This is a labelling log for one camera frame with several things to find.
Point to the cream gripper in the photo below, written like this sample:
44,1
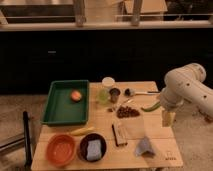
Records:
167,118

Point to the grey-blue towel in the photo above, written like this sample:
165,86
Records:
144,147

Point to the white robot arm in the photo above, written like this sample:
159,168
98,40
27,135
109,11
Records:
185,83

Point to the green plastic tray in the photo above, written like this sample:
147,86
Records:
60,109

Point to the green pepper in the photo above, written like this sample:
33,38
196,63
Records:
151,108

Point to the bunch of dark grapes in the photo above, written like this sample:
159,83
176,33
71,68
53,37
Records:
127,111

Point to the black and wood brush block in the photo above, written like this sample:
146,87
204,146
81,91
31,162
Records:
119,134

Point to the dark metal cup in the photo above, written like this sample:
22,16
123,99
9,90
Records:
114,95

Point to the light green cup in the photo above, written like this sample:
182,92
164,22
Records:
103,96

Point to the grey sponge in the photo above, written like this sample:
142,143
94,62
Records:
94,150

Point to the yellow banana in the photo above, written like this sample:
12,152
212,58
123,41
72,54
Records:
82,131

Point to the dark brown bowl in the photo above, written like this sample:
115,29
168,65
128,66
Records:
84,143

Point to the orange peach fruit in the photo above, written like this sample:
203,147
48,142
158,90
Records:
75,95

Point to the orange bowl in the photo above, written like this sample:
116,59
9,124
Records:
60,150

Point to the black pole stand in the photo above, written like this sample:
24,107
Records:
27,140

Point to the white handled brush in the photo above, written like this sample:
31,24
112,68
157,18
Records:
131,92

